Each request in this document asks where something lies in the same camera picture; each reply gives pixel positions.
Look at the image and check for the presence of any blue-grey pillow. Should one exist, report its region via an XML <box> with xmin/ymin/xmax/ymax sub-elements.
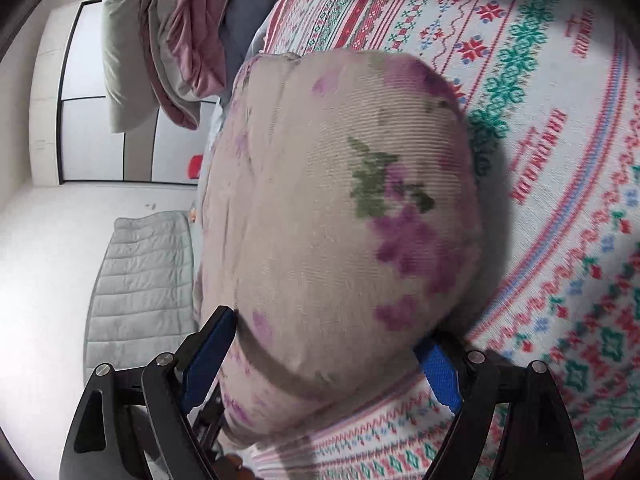
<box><xmin>219</xmin><ymin>0</ymin><xmax>303</xmax><ymax>97</ymax></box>

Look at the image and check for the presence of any floral padded jacket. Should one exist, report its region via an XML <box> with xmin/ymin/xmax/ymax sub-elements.
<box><xmin>192</xmin><ymin>49</ymin><xmax>485</xmax><ymax>453</ymax></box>

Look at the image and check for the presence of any folded pink quilt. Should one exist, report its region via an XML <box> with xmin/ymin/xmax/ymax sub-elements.
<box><xmin>139</xmin><ymin>0</ymin><xmax>247</xmax><ymax>132</ymax></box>

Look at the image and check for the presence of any patterned knit blanket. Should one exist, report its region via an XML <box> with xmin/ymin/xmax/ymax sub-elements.
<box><xmin>250</xmin><ymin>0</ymin><xmax>640</xmax><ymax>480</ymax></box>

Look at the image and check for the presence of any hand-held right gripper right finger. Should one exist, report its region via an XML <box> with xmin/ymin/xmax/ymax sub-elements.
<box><xmin>414</xmin><ymin>332</ymin><xmax>584</xmax><ymax>480</ymax></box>

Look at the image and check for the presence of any grey quilted headboard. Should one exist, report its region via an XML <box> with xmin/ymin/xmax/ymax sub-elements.
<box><xmin>84</xmin><ymin>210</ymin><xmax>197</xmax><ymax>368</ymax></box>

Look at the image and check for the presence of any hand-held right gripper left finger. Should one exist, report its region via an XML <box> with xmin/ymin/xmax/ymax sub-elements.
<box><xmin>60</xmin><ymin>305</ymin><xmax>237</xmax><ymax>480</ymax></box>

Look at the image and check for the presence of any white sliding-door wardrobe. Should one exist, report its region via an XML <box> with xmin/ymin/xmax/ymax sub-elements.
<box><xmin>29</xmin><ymin>0</ymin><xmax>213</xmax><ymax>187</ymax></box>

